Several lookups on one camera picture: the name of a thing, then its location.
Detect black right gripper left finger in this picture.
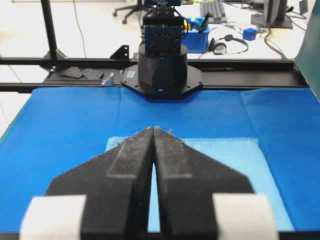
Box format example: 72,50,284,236
19,126,154,240

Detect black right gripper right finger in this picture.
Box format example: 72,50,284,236
152,126,278,240

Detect light blue towel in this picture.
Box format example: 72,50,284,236
104,136,295,233

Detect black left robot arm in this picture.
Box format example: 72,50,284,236
121,0,203,98

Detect blue table cloth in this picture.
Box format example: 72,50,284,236
0,87,320,232

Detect black headphones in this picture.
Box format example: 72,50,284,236
207,34,249,55

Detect blue plastic bin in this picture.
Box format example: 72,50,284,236
182,17,211,54

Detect small blue box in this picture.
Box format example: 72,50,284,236
242,27,257,41

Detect black keyboard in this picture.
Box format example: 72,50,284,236
199,0,227,24

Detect green backdrop board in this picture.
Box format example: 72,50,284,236
295,0,320,101

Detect black office chair base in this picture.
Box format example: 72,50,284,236
112,0,150,25

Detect black monitor stand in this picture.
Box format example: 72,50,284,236
250,0,293,29

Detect black metal frame rail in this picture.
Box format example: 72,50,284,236
0,0,308,95

